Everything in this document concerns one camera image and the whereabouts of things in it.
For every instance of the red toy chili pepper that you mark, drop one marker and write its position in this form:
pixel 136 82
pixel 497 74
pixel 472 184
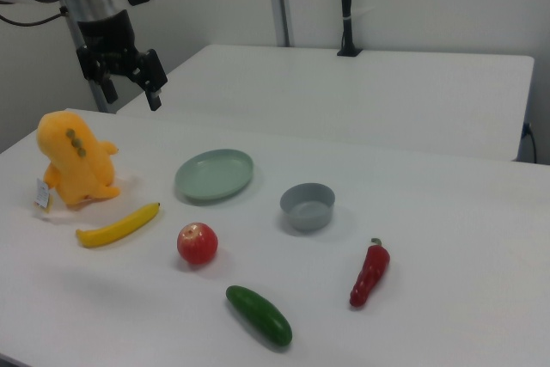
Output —
pixel 371 272

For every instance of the green toy cucumber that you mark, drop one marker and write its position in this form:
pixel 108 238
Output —
pixel 258 315

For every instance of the paper toy tag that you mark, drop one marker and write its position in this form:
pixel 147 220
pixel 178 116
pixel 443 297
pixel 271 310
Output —
pixel 43 195

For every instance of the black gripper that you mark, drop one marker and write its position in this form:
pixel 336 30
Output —
pixel 107 40

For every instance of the light green plate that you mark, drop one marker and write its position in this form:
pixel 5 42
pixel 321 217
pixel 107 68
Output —
pixel 210 175

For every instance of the aluminium profile post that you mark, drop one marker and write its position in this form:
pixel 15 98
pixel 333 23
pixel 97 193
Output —
pixel 74 34

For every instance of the yellow toy banana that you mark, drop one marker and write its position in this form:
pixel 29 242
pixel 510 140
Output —
pixel 120 227

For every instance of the grey bowl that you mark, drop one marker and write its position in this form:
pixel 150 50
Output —
pixel 307 216

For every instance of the red toy apple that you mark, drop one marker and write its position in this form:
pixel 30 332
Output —
pixel 197 244

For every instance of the orange plush toy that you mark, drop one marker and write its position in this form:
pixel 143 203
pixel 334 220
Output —
pixel 77 169

